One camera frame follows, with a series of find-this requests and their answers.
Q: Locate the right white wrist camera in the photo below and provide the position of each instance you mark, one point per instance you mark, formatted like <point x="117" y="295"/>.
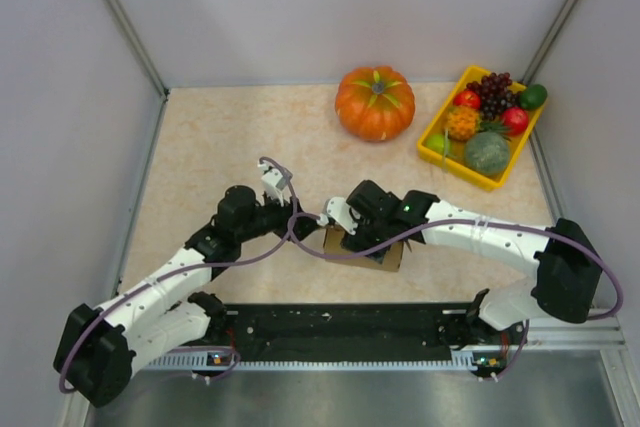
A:
<point x="336" y="211"/>

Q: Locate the green avocado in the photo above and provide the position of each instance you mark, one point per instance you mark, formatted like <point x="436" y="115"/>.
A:
<point x="532" y="97"/>

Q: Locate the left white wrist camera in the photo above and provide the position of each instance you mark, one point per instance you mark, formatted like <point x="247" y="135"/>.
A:
<point x="275" y="179"/>

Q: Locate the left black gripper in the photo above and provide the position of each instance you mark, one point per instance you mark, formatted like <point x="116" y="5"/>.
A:
<point x="305" y="224"/>

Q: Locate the red apple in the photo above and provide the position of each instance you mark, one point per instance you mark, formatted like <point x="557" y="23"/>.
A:
<point x="468" y="98"/>
<point x="515" y="120"/>

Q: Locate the brown cardboard box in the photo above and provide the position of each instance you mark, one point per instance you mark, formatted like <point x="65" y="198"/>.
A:
<point x="388" y="260"/>

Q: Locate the green lime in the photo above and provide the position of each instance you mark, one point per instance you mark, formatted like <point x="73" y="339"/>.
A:
<point x="438" y="143"/>

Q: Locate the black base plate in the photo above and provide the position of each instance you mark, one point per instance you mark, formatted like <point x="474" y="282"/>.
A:
<point x="323" y="333"/>

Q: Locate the green melon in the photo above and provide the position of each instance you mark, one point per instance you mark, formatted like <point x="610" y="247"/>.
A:
<point x="487" y="153"/>

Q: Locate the red apple right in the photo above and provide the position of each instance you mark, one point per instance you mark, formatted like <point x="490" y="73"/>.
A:
<point x="515" y="120"/>

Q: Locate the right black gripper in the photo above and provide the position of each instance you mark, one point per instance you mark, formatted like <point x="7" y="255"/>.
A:
<point x="358" y="242"/>

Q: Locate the orange pumpkin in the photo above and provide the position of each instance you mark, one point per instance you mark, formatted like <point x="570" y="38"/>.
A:
<point x="375" y="104"/>

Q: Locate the red apple left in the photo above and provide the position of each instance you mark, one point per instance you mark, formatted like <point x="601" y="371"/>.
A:
<point x="468" y="98"/>

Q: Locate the orange pineapple toy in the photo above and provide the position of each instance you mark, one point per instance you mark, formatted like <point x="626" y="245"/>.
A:
<point x="461" y="123"/>

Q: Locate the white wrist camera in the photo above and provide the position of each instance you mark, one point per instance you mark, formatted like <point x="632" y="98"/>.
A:
<point x="275" y="179"/>
<point x="336" y="211"/>

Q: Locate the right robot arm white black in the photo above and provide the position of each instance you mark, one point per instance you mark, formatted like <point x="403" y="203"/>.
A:
<point x="560" y="273"/>

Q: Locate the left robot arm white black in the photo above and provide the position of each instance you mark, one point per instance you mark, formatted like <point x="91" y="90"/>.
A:
<point x="102" y="348"/>

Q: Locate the dark purple grape bunch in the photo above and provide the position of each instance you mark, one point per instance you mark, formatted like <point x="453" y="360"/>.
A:
<point x="495" y="94"/>

